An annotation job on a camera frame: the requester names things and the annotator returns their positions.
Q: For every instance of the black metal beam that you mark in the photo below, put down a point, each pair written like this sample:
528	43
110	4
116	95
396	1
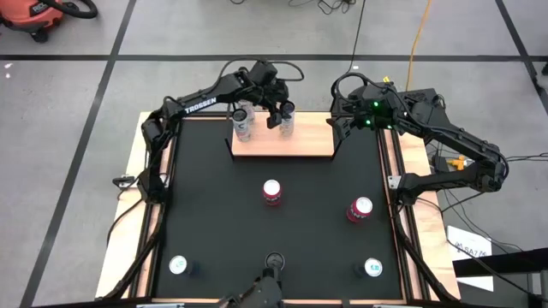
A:
505	261

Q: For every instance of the blue Red Bull can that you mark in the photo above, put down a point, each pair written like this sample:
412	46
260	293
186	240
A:
178	264
373	267

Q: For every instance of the white paper label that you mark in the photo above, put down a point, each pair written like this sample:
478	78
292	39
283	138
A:
468	239

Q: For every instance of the black power adapter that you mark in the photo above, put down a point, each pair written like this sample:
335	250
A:
441	164

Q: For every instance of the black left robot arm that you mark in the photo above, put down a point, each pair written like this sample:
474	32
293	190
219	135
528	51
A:
201	102

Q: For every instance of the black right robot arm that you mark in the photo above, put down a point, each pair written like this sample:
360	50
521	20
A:
454	139

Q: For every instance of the black aluminium table frame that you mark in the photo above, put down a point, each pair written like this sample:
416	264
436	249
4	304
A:
205	114

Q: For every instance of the orange shop vacuum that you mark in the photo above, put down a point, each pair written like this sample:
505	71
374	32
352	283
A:
25	13

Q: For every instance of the wooden block platform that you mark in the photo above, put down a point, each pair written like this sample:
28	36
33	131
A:
308	141

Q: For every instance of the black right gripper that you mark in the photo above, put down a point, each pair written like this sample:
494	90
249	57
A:
372	113

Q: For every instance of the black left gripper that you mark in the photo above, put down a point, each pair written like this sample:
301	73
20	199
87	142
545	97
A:
267	87

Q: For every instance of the silver metal bracket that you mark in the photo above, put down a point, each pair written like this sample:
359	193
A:
160	306
391	306

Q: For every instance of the red Fanta soda can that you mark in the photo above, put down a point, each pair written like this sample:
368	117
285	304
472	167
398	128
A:
272	192
359	210

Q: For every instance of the yellow power splitter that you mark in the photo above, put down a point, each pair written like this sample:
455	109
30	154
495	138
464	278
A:
459	163

